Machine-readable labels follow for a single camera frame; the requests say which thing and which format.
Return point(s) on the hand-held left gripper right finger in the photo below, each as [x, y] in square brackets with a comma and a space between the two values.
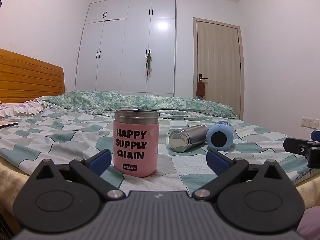
[217, 163]

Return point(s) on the ruffled floral pillow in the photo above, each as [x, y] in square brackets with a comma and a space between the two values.
[20, 108]

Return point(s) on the wooden headboard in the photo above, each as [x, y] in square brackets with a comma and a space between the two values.
[27, 80]

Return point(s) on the light wooden door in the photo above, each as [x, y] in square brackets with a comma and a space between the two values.
[217, 67]

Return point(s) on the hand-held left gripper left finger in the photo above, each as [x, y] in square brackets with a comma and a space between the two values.
[100, 162]

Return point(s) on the pink cloth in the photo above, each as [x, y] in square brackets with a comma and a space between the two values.
[311, 225]

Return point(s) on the light blue cup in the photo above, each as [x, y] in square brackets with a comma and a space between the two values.
[220, 137]

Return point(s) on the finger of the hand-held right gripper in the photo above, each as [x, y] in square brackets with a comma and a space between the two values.
[316, 135]
[295, 146]

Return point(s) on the white wall outlet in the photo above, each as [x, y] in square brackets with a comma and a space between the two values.
[310, 122]

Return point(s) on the hanging tassel ornament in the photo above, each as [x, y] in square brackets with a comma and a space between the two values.
[148, 62]

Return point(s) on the white wardrobe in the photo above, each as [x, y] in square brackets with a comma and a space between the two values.
[125, 47]

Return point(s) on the pink cup with steel rim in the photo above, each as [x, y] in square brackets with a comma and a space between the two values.
[136, 145]

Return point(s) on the brown hanging pouch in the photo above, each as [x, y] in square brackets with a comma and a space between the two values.
[200, 88]

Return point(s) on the dark tablet on bed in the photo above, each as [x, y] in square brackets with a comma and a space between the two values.
[7, 124]

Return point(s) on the green floral quilt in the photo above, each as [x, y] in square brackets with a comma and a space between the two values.
[150, 102]

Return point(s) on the silver steel cup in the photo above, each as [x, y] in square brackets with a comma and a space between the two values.
[190, 137]

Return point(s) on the beige mattress pad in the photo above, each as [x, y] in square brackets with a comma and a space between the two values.
[10, 185]

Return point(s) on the checkered bed sheet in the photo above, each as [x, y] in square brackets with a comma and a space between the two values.
[62, 137]

